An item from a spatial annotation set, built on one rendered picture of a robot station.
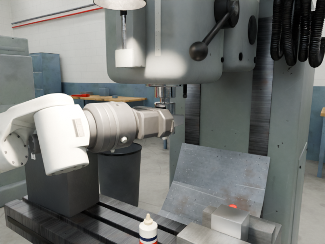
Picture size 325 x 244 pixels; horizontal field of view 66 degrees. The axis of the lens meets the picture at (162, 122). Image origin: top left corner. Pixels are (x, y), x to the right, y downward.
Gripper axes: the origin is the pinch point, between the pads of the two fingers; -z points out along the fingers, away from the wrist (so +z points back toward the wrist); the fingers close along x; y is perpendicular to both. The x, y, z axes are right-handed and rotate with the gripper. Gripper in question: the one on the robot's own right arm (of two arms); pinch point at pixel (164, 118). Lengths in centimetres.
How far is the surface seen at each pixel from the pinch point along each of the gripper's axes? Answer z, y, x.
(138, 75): 8.6, -9.4, -1.8
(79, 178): 7.9, 20.7, 29.1
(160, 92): 2.2, -6.0, -1.0
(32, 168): 17, 20, 45
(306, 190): -281, 120, 54
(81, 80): -273, -4, 639
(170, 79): 6.4, -8.6, -8.5
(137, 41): 11.0, -14.9, -4.8
